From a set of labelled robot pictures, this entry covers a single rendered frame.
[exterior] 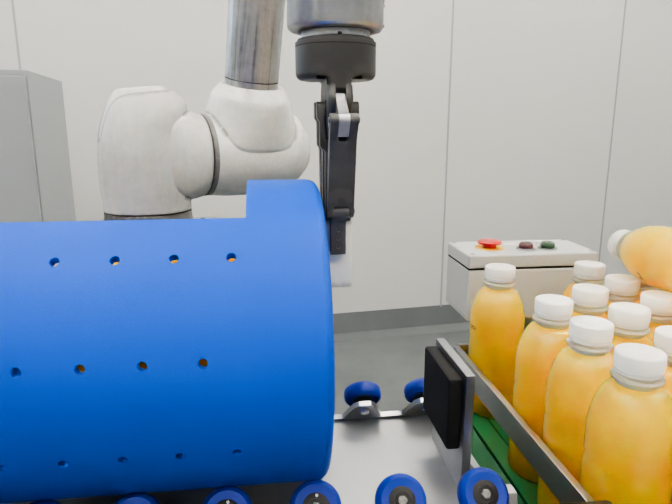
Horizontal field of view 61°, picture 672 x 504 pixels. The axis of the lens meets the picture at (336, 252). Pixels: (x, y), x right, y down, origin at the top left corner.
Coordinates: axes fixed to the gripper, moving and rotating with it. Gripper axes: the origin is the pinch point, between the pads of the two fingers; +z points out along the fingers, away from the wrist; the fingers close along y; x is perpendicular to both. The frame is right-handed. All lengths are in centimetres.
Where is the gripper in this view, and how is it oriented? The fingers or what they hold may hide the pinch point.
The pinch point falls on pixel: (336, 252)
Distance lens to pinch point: 57.1
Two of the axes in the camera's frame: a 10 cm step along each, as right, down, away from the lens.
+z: 0.0, 9.8, 2.2
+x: -9.9, 0.3, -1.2
